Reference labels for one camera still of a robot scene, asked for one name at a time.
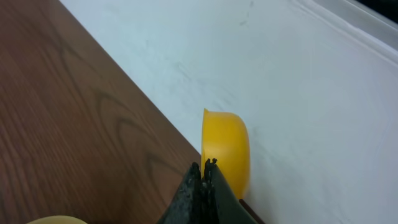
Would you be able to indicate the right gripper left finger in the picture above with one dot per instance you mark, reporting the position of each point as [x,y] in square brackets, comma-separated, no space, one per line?
[187,203]

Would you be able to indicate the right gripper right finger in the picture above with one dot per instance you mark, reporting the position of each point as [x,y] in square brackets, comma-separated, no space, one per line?
[221,205]

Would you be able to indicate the yellow measuring scoop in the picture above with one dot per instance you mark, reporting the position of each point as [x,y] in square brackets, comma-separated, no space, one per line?
[225,138]

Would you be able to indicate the yellow bowl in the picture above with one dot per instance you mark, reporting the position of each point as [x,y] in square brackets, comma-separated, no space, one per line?
[58,219]

